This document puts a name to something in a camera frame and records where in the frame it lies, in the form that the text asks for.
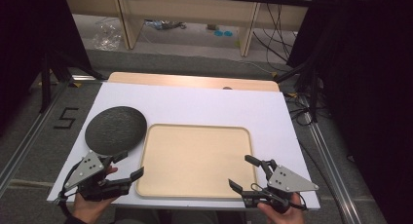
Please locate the person's left hand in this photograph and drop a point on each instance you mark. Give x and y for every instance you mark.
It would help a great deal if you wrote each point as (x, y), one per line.
(89, 209)

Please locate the clear crumpled plastic bag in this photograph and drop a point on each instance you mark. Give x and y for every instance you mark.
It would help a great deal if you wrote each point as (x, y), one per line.
(106, 35)

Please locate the light wooden shelf unit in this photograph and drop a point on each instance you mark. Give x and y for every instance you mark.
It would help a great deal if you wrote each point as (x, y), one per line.
(195, 9)

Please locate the person's right hand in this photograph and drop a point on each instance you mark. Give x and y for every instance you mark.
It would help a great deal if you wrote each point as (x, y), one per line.
(285, 217)

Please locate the clear wrapper with dark contents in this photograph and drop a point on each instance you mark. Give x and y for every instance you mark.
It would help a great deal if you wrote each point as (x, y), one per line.
(164, 24)

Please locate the white table cover sheet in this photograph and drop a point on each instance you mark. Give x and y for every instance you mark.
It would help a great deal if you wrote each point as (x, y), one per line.
(201, 104)

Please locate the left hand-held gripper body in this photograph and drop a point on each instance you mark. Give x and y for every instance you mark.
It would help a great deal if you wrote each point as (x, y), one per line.
(85, 168)

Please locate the black metal stand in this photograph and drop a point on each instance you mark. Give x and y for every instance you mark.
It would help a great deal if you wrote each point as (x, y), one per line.
(313, 94)
(45, 84)

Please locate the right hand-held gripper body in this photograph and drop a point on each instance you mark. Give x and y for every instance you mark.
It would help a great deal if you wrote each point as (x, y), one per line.
(285, 181)

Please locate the aluminium floor rail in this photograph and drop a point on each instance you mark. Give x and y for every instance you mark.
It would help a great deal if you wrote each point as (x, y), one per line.
(29, 139)
(331, 162)

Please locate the beige rectangular tray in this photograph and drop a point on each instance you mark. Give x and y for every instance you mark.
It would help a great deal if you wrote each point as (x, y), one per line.
(198, 159)

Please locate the dark grey round placemat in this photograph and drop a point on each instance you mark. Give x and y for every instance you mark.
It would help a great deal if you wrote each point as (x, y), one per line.
(115, 130)

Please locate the black curtain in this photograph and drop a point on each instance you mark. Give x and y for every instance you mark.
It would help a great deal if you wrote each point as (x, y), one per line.
(373, 87)
(29, 39)

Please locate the small blue disc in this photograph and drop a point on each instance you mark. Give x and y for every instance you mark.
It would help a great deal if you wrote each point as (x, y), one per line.
(218, 33)
(228, 33)

